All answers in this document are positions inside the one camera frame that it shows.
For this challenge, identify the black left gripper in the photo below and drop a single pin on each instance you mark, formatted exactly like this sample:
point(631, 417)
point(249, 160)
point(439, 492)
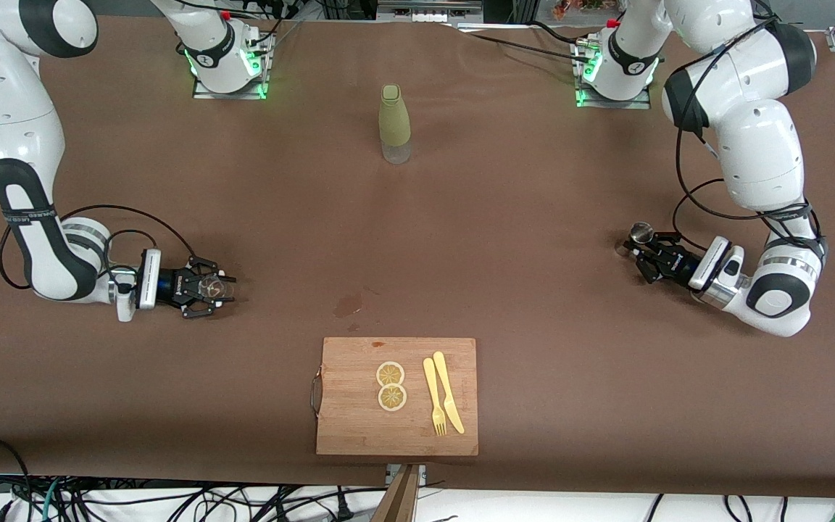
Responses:
point(675, 265)

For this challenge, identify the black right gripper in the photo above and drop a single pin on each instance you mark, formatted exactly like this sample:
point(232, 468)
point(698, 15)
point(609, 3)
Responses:
point(171, 286)

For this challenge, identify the clear glass beaker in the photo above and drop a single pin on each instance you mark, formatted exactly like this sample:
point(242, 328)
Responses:
point(209, 288)

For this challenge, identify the steel jigger measuring cup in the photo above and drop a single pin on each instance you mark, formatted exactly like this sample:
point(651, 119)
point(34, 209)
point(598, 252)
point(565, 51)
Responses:
point(642, 233)

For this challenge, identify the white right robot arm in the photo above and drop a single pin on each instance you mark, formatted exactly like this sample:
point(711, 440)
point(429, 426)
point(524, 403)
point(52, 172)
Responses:
point(4, 94)

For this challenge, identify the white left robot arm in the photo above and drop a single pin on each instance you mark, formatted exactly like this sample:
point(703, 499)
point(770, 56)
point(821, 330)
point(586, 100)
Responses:
point(758, 145)

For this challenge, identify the bamboo cutting board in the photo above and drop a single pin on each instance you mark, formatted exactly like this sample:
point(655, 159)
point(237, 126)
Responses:
point(352, 420)

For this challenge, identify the lemon slice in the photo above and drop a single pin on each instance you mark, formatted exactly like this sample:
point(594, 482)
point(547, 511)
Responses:
point(392, 397)
point(390, 374)

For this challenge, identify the yellow plastic fork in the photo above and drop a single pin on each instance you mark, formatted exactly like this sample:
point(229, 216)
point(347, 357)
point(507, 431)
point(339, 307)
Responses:
point(430, 384)

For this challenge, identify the yellow plastic knife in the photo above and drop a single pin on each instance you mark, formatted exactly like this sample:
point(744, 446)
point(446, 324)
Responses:
point(445, 384)

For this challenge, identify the green sleeved glass bottle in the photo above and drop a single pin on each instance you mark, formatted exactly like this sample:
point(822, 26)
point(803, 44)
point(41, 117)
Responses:
point(394, 123)

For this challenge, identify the grey equipment rack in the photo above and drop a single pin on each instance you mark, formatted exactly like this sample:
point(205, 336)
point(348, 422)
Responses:
point(425, 9)

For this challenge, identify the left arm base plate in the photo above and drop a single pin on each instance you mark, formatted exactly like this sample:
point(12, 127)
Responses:
point(635, 104)

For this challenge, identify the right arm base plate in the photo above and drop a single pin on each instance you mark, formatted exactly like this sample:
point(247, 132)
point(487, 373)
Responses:
point(243, 95)

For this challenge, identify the aluminium profile post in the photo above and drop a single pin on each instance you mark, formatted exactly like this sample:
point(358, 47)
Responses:
point(399, 504)

